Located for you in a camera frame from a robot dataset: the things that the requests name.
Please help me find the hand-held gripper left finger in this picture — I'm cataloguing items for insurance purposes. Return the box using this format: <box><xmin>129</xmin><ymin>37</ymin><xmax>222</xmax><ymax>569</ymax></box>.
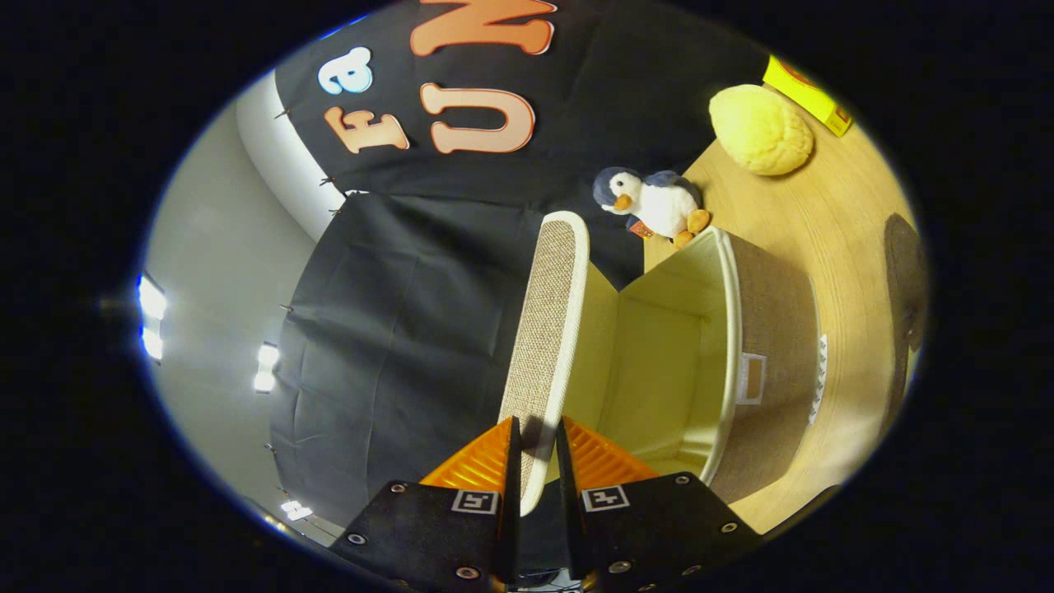
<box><xmin>329</xmin><ymin>416</ymin><xmax>524</xmax><ymax>593</ymax></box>

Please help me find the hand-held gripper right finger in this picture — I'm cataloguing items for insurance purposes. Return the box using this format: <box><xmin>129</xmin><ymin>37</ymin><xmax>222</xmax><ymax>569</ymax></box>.
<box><xmin>556</xmin><ymin>416</ymin><xmax>767</xmax><ymax>593</ymax></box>

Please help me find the beige fabric storage box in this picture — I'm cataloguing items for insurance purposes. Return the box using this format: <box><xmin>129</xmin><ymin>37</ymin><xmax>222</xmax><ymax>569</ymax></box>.
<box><xmin>497</xmin><ymin>211</ymin><xmax>824</xmax><ymax>516</ymax></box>

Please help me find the brown fuzzy shoe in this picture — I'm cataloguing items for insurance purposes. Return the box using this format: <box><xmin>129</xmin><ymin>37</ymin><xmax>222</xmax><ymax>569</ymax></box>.
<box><xmin>884</xmin><ymin>212</ymin><xmax>931</xmax><ymax>355</ymax></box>

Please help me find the penguin plush toy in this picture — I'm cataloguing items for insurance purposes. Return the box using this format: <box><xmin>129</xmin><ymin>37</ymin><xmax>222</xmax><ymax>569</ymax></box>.
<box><xmin>593</xmin><ymin>166</ymin><xmax>711</xmax><ymax>250</ymax></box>

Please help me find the yellow bun-shaped plush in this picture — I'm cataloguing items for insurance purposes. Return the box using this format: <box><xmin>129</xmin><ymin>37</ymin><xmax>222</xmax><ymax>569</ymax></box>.
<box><xmin>708</xmin><ymin>84</ymin><xmax>814</xmax><ymax>176</ymax></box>

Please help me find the yellow book with red circle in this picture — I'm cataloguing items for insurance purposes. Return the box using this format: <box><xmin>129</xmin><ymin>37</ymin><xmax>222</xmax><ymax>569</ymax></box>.
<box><xmin>762</xmin><ymin>54</ymin><xmax>855</xmax><ymax>138</ymax></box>

